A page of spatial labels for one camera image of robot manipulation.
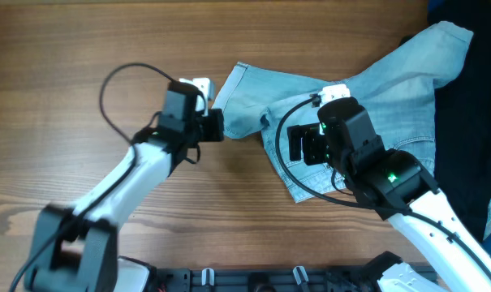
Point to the light blue denim shorts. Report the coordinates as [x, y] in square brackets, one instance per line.
[393, 100]

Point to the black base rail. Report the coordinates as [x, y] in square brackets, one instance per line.
[336, 278]

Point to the dark navy garment pile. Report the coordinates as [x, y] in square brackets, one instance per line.
[463, 118]

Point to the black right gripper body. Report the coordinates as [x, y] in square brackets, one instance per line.
[300, 143]

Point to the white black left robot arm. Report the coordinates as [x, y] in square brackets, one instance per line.
[75, 248]

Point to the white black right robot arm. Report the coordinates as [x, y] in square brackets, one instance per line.
[395, 185]

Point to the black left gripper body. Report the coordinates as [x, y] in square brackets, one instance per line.
[213, 125]

